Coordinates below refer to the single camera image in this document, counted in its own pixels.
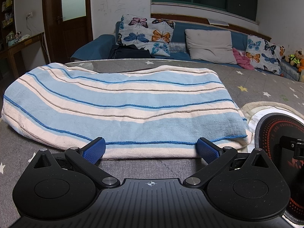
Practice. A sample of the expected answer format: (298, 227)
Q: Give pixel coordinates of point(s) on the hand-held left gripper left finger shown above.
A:
(95, 150)

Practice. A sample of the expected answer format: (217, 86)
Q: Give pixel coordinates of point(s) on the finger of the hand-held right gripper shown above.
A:
(295, 144)

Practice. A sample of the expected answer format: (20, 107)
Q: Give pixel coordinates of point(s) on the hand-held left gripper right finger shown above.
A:
(207, 150)

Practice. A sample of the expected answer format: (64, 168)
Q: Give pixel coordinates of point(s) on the blue white striped shirt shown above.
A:
(118, 104)

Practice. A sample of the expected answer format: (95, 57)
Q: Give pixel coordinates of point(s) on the grey star-pattern table cover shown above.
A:
(261, 87)

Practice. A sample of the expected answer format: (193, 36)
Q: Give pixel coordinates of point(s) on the orange plush toy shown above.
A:
(301, 65)

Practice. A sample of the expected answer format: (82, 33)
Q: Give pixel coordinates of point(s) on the brown plush bear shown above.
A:
(295, 58)

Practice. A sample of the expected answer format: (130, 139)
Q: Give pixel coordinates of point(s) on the pink cloth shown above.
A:
(242, 60)

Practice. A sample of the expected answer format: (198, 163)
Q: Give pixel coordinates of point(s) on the butterfly print pillow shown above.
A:
(142, 38)
(258, 52)

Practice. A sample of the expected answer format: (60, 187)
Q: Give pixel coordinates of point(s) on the black bag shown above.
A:
(128, 52)

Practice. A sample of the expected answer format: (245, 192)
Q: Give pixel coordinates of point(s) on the grey pillow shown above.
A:
(209, 45)

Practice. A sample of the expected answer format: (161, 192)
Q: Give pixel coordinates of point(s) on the brown door with frosted glass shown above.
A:
(71, 35)

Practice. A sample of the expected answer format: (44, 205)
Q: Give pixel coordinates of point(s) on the blue sofa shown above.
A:
(179, 35)

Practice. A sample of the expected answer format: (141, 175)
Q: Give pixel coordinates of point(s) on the wooden desk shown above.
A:
(23, 44)

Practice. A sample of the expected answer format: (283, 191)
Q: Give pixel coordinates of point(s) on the white book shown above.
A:
(218, 22)

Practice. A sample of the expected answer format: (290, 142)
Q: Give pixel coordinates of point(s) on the mint green jar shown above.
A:
(11, 40)

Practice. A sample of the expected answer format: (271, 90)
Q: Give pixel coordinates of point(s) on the dark wooden shelf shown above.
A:
(7, 4)

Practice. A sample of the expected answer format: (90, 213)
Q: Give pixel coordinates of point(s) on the white wall socket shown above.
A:
(28, 16)

